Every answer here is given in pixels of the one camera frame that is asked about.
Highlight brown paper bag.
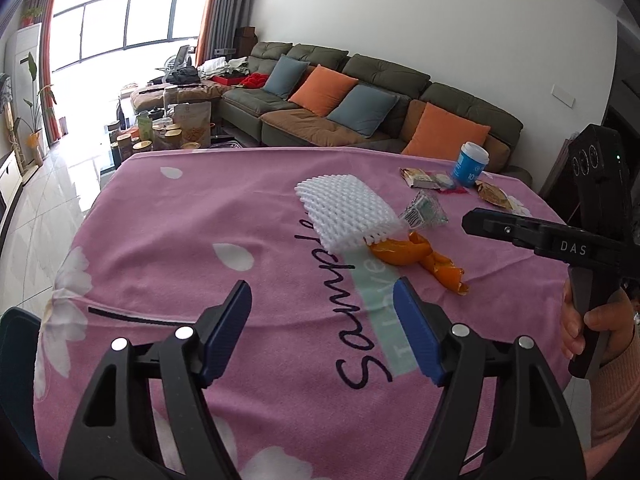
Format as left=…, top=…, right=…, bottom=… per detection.
left=172, top=101, right=213, bottom=147

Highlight white standing air conditioner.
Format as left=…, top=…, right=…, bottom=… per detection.
left=10, top=24, right=48, bottom=111

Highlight white wall switch plate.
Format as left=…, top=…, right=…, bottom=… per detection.
left=550, top=82, right=575, bottom=108

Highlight tall plant in yellow pot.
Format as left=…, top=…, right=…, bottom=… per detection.
left=12, top=52, right=59, bottom=167

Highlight orange grey curtain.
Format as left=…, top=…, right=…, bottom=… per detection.
left=37, top=0, right=68, bottom=143
left=195, top=0, right=263, bottom=66

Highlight olive green sofa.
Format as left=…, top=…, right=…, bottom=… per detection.
left=131, top=40, right=533, bottom=186

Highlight blue cup with white lid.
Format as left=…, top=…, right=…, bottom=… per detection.
left=451, top=141, right=490, bottom=184

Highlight black bag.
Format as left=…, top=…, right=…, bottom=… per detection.
left=165, top=67, right=201, bottom=85

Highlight glass coffee table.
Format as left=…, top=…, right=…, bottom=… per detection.
left=100, top=110, right=236, bottom=182

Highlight clear green snack wrapper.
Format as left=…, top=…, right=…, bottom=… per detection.
left=400, top=190, right=449, bottom=231

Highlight white tv cabinet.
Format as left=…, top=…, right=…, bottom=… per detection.
left=0, top=147, right=27, bottom=232

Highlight brown cabinet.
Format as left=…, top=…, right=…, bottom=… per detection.
left=234, top=26, right=259, bottom=54

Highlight pink floral blanket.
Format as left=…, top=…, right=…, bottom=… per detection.
left=32, top=147, right=583, bottom=480

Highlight group of lidded jars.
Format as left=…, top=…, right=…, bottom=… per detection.
left=107, top=85, right=203, bottom=162

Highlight person's right forearm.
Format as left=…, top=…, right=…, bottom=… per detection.
left=582, top=332, right=640, bottom=480

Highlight blue cushion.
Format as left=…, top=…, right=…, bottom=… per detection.
left=262, top=54, right=311, bottom=100
left=327, top=83, right=400, bottom=137

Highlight person's right hand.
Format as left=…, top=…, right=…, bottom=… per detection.
left=560, top=280, right=640, bottom=361

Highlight orange cushion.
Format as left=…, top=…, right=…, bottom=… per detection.
left=401, top=102, right=492, bottom=158
left=288, top=65, right=360, bottom=117

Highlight gold snack wrapper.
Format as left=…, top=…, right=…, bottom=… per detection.
left=475, top=180, right=519, bottom=210
left=399, top=167, right=441, bottom=190

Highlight office chair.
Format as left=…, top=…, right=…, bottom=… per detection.
left=160, top=45, right=194, bottom=79

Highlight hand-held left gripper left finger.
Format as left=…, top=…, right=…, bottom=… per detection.
left=59, top=280, right=253, bottom=480

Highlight small red white wrapper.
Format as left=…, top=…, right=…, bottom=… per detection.
left=432, top=172, right=469, bottom=195

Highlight teal plastic bin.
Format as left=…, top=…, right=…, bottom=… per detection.
left=0, top=307, right=44, bottom=467

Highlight orange peel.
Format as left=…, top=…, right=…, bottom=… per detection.
left=369, top=231, right=471, bottom=295

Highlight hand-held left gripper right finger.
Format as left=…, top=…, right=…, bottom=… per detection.
left=392, top=277, right=586, bottom=480

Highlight large window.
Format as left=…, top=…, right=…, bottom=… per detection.
left=50, top=0, right=203, bottom=68

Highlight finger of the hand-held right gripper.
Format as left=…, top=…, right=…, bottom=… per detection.
left=461, top=208, right=551, bottom=256

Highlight white foam fruit net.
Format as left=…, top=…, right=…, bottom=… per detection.
left=295, top=174, right=401, bottom=254

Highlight pile of white clothes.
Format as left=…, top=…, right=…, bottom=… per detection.
left=197, top=56, right=251, bottom=79

